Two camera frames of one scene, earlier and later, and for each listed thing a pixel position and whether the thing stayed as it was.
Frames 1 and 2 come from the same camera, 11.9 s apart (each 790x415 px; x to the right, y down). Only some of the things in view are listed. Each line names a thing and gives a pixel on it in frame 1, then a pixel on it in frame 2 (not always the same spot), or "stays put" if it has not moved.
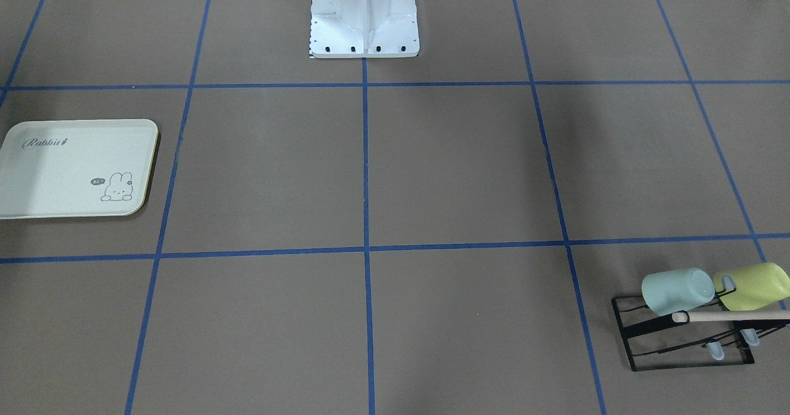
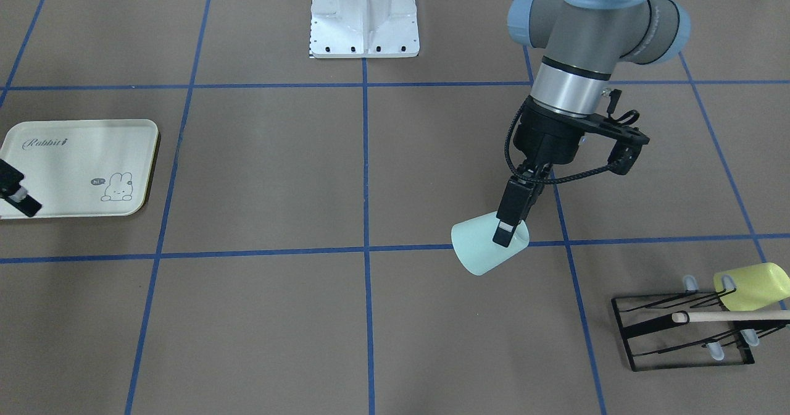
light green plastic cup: (669, 292) -> (473, 239)
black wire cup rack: (655, 341) stays put
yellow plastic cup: (756, 285) stays put
